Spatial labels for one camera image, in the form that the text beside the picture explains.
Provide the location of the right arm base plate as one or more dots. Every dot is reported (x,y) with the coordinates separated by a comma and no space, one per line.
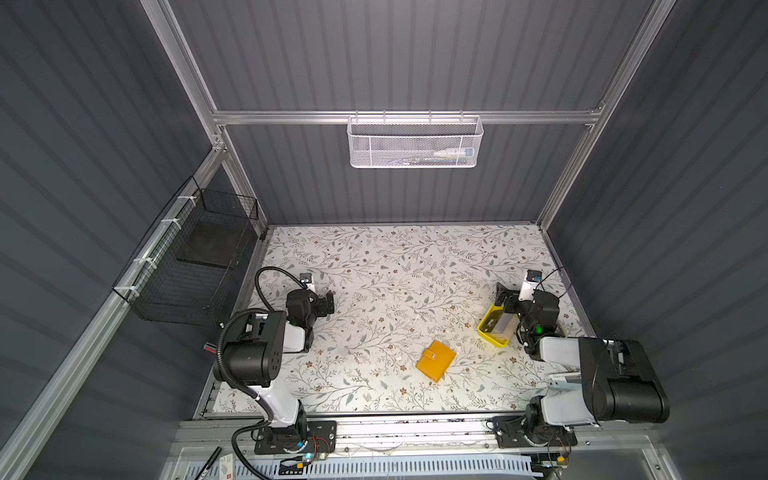
(515,431)

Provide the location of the aluminium front rail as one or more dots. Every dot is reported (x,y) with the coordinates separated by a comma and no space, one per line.
(408,433)

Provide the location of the black pen foreground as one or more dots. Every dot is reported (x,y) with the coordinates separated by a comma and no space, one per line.
(208,465)

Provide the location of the yellow plastic card tray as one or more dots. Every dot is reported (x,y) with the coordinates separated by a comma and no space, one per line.
(482,330)

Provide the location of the yellow leather card holder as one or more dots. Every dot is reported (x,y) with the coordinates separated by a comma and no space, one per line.
(435,360)

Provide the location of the white tube in basket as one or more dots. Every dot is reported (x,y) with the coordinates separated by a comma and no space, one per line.
(455,154)

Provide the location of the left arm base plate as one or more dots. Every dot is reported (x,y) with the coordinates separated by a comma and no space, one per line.
(303,437)

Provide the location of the black wire mesh basket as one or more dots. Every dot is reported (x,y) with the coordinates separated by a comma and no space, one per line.
(194,268)

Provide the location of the stack of credit cards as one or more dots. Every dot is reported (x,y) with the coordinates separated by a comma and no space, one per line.
(502,325)

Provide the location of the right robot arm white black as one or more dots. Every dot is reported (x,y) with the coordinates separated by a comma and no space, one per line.
(606,380)

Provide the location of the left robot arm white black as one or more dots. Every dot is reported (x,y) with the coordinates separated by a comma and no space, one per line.
(252,344)

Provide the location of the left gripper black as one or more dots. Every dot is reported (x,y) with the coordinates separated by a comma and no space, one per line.
(324,303)

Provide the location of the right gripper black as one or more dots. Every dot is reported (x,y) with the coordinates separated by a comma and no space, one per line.
(509,301)

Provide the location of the white small box foreground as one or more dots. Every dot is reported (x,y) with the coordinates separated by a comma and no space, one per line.
(227,467)

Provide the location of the white wire mesh basket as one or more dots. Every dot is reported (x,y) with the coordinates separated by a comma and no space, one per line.
(407,142)

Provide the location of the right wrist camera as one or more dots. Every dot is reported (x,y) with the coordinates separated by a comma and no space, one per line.
(528,287)

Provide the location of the black pad in basket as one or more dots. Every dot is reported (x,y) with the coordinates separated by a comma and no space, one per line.
(215,241)

